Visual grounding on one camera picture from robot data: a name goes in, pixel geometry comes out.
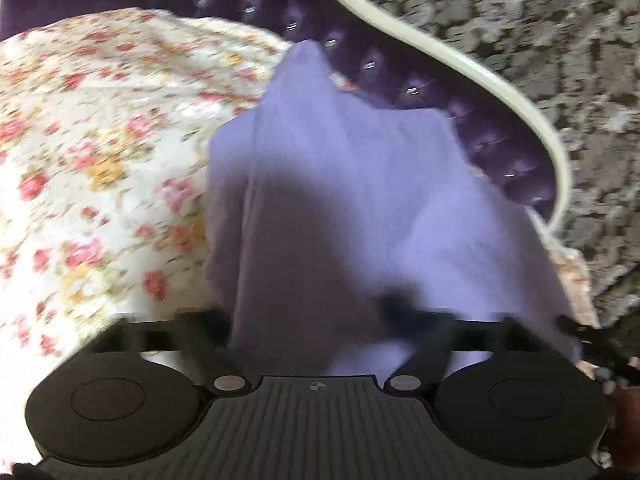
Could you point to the floral bed sheet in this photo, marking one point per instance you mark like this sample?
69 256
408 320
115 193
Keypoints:
100 160

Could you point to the purple pillow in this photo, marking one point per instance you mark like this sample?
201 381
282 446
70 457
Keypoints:
60 5

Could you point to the lilac small garment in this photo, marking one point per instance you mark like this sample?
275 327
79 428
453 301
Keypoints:
350 185

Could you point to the purple tufted cream-framed headboard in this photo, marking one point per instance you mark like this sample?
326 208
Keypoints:
490 155

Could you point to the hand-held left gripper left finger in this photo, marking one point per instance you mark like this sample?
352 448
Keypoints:
200 329

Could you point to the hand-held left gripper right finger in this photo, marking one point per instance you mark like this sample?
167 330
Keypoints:
406 311

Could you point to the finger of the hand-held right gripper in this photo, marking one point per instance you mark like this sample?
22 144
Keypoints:
612 347

